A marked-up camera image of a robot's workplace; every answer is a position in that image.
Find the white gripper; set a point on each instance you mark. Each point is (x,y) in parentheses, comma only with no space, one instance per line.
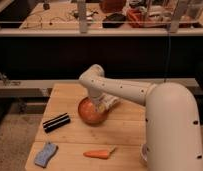
(96,97)

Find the white bottle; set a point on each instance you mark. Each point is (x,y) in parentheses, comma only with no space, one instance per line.
(106,102)

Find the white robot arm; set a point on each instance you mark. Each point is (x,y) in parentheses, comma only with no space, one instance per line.
(173,133)

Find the orange ceramic bowl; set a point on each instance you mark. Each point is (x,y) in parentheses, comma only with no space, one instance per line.
(88,113)

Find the black striped box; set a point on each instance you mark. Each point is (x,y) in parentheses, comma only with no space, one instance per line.
(56,122)

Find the orange toy carrot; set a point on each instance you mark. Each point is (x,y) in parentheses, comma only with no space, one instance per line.
(100,154)

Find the white cup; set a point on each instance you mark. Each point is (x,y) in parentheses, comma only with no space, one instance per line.
(143,154)

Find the black tray on bench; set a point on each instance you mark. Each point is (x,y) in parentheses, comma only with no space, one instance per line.
(114,20)

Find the blue sponge cloth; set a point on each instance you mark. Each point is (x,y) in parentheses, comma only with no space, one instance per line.
(43,157)

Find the orange container on bench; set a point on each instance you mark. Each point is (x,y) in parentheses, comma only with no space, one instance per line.
(135,18)

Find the metal post left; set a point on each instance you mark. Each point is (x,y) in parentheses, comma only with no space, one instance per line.
(81,6)

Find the metal post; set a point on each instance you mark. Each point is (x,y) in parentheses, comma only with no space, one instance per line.
(81,6)
(174,25)

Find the metal post right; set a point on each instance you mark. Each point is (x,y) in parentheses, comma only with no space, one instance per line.
(174,25)

